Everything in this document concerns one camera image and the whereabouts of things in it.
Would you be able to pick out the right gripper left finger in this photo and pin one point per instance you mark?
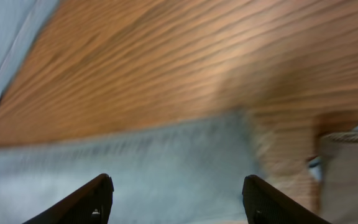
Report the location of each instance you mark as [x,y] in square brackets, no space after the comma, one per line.
[90,204]

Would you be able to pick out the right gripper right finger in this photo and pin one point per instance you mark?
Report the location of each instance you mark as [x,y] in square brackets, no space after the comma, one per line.
[264,204]

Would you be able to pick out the light blue denim jeans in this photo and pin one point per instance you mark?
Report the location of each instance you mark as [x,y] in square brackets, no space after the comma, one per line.
[129,91]

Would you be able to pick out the grey folded garment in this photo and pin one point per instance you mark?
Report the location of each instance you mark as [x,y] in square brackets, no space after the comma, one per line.
[339,186]

